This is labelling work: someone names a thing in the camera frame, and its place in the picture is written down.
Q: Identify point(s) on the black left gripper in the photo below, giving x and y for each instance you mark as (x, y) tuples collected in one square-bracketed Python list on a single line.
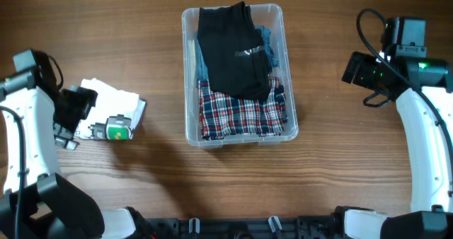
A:
[(86, 98)]

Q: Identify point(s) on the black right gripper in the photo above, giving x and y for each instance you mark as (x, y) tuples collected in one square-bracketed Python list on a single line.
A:
[(366, 62)]

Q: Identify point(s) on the white printed t-shirt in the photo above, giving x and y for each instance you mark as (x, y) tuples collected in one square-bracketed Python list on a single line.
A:
[(115, 114)]

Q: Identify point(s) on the black garment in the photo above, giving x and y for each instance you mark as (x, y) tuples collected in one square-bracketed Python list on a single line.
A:
[(233, 52)]

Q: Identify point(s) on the blue jeans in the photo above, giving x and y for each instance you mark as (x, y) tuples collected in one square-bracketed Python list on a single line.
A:
[(265, 33)]

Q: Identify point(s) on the red blue plaid shirt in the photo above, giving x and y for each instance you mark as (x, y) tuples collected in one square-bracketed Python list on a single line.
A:
[(222, 115)]

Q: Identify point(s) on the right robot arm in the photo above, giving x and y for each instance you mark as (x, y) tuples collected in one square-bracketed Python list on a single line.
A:
[(421, 87)]

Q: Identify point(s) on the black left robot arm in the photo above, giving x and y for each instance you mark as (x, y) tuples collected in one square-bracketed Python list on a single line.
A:
[(41, 116)]

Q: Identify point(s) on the clear plastic storage bin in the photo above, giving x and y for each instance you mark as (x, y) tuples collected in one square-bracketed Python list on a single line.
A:
[(267, 15)]

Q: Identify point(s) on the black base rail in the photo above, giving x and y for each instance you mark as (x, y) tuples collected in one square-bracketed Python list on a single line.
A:
[(302, 227)]

